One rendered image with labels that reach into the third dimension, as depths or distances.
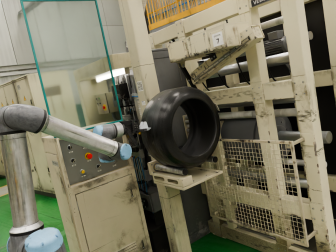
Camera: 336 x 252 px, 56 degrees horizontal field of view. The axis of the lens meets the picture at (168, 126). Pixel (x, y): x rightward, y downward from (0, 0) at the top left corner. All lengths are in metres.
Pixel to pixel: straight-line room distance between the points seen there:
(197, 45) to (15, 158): 1.35
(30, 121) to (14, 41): 10.49
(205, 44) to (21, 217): 1.49
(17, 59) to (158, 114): 10.02
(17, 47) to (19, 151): 10.40
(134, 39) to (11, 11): 10.00
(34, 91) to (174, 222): 3.57
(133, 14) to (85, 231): 1.61
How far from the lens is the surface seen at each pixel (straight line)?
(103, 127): 1.87
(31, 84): 5.47
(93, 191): 2.48
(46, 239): 1.51
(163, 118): 2.00
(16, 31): 12.07
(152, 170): 2.38
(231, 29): 2.13
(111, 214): 2.58
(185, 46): 2.36
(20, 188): 1.62
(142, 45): 2.42
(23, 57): 11.92
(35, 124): 1.50
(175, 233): 2.64
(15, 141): 1.60
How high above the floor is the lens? 1.49
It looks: 7 degrees down
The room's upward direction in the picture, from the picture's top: 11 degrees counter-clockwise
